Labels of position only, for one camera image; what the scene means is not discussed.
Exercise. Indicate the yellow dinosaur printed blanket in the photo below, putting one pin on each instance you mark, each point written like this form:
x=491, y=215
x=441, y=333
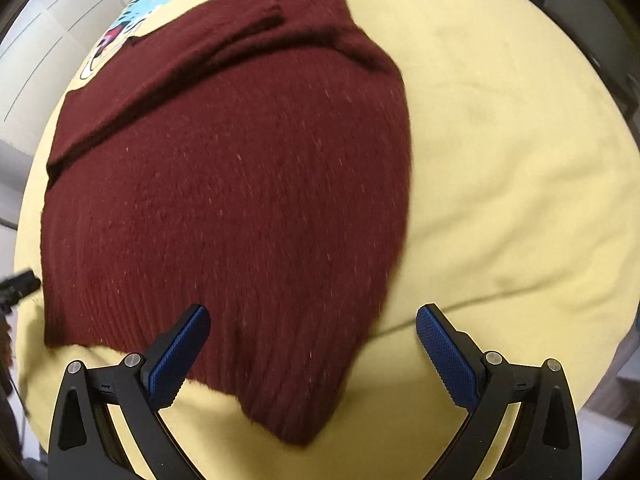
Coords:
x=500, y=160

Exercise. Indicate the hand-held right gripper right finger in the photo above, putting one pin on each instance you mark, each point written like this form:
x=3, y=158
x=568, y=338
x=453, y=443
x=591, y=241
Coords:
x=447, y=360

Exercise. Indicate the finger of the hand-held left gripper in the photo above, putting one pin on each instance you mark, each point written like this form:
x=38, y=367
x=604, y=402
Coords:
x=22, y=284

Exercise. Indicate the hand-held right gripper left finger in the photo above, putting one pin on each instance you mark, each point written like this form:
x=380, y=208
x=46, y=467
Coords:
x=175, y=360

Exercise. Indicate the white wardrobe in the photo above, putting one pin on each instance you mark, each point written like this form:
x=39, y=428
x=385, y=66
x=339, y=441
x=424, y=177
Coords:
x=55, y=45

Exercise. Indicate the dark red knit sweater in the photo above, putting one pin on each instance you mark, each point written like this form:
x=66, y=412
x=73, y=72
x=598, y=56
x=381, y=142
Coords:
x=225, y=185

